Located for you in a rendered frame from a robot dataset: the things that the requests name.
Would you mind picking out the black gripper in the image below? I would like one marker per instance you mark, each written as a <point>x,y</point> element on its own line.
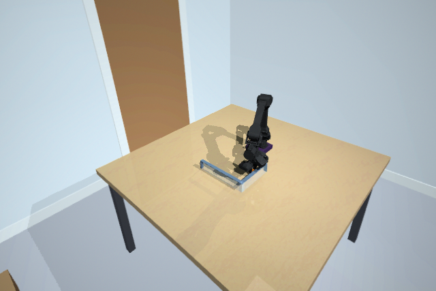
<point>248,166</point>

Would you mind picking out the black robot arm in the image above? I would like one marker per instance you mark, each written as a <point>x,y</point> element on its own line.
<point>259,132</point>

